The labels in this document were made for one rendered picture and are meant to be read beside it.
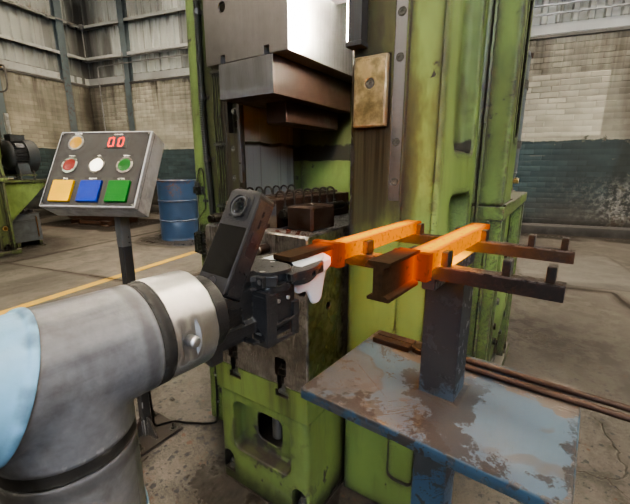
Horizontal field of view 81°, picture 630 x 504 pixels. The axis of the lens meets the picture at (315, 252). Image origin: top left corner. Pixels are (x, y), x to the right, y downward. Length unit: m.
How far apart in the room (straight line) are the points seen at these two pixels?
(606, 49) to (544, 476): 6.90
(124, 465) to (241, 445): 1.11
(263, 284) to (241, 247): 0.05
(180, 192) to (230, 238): 5.37
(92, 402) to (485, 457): 0.48
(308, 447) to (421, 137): 0.91
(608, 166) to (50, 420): 7.11
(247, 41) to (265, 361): 0.88
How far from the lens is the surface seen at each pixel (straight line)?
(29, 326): 0.29
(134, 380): 0.31
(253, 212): 0.37
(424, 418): 0.65
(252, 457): 1.40
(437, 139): 0.97
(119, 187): 1.33
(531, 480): 0.60
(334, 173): 1.48
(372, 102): 1.02
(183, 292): 0.33
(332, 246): 0.50
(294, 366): 1.07
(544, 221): 7.05
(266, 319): 0.39
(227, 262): 0.37
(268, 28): 1.09
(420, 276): 0.46
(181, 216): 5.78
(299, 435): 1.20
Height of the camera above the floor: 1.08
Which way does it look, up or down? 13 degrees down
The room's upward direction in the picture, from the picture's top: straight up
